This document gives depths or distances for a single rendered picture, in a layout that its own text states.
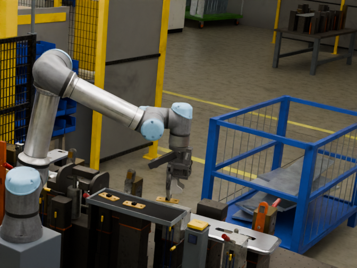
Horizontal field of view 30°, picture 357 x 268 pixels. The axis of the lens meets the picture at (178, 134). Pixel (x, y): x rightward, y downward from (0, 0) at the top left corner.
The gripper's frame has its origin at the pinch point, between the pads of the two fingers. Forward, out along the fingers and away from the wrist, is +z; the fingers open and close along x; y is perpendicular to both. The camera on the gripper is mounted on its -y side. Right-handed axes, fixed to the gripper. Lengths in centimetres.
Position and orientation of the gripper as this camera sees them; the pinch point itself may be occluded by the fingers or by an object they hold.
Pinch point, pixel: (168, 195)
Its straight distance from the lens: 249.0
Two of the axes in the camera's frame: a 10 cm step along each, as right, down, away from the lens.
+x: 1.9, -2.6, 9.5
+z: -0.9, 9.5, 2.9
